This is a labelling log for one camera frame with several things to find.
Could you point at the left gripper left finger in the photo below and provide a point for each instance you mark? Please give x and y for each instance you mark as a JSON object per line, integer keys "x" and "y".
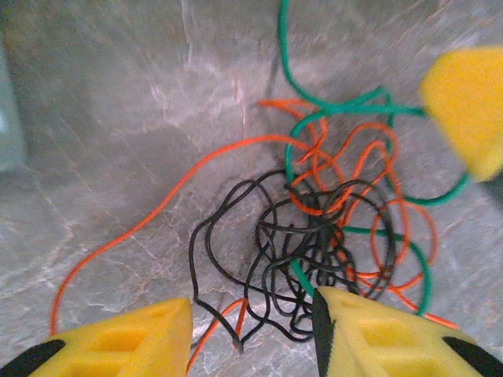
{"x": 118, "y": 345}

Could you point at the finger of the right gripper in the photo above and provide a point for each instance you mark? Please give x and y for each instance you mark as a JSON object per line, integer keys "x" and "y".
{"x": 471, "y": 106}

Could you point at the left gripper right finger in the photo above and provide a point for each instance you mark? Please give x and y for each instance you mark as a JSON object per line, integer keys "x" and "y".
{"x": 393, "y": 345}

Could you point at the blue plastic basket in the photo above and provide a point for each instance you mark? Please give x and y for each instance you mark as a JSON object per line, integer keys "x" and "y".
{"x": 8, "y": 118}

